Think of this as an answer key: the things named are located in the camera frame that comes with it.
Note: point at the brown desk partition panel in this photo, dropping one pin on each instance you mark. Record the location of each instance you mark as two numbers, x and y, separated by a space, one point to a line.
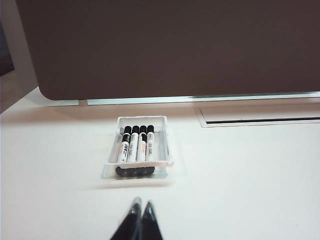
175 50

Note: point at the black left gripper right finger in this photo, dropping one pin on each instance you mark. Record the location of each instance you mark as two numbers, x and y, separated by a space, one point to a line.
150 222

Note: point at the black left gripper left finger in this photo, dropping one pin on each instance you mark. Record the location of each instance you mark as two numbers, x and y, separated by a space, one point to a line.
131 220

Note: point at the grey metal partition foot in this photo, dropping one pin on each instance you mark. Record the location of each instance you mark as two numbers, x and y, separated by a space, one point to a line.
250 96

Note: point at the clear plastic packaging box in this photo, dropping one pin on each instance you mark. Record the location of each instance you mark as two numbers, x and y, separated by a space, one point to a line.
165 140

